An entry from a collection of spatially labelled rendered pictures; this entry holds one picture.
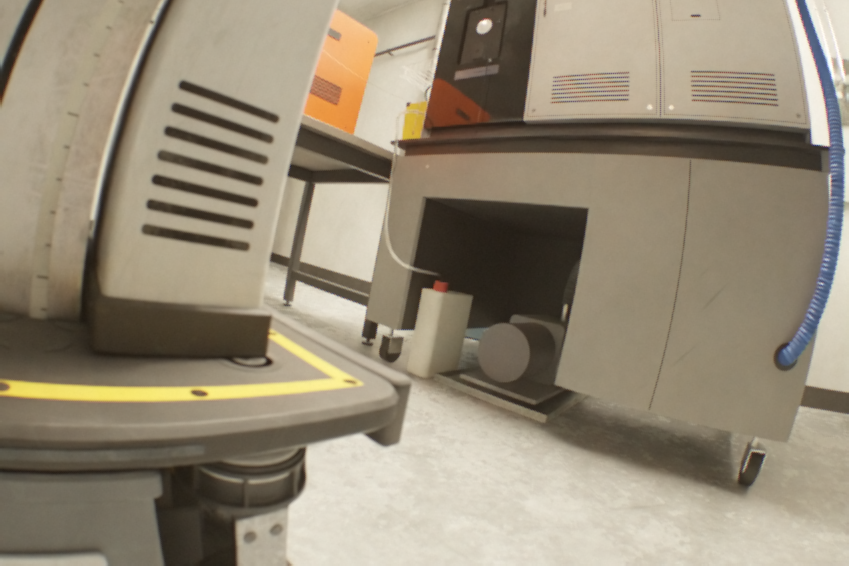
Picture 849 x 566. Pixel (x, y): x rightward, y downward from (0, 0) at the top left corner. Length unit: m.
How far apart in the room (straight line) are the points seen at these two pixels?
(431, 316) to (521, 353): 0.30
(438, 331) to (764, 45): 1.24
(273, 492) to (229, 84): 0.23
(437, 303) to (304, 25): 1.01
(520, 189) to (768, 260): 0.62
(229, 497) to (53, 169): 0.22
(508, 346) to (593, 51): 0.88
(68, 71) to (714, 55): 1.17
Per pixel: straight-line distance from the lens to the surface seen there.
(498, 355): 1.14
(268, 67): 0.25
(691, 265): 0.88
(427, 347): 1.21
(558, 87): 1.17
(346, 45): 1.42
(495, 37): 1.41
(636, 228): 0.90
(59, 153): 0.28
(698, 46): 1.15
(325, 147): 1.27
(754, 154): 0.96
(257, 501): 0.25
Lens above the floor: 0.36
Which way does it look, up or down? 2 degrees up
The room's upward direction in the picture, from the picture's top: 11 degrees clockwise
